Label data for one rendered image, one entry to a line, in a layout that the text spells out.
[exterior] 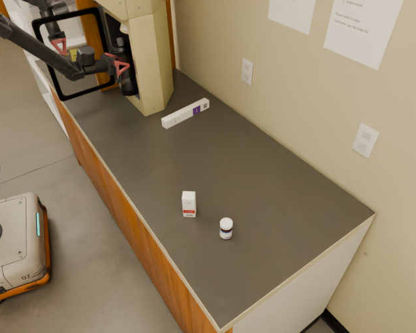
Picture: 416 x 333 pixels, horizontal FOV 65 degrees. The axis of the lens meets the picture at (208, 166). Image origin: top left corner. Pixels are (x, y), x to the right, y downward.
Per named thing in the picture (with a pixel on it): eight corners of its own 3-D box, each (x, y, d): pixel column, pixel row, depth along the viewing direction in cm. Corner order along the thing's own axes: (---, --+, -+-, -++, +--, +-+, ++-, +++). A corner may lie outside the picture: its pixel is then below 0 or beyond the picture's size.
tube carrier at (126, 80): (134, 82, 171) (127, 41, 157) (143, 90, 165) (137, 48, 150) (115, 88, 166) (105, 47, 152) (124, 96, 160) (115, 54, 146)
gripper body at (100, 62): (104, 53, 153) (88, 56, 149) (112, 61, 147) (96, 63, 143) (105, 67, 157) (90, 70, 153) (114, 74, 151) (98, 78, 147)
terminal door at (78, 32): (115, 84, 177) (98, 6, 150) (60, 102, 164) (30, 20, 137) (115, 83, 178) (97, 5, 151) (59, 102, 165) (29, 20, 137)
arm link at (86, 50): (63, 68, 145) (72, 80, 142) (61, 46, 136) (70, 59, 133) (89, 63, 151) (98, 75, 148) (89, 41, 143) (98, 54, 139)
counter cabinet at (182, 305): (149, 136, 305) (133, 41, 243) (319, 320, 181) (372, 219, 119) (78, 164, 277) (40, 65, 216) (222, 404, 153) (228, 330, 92)
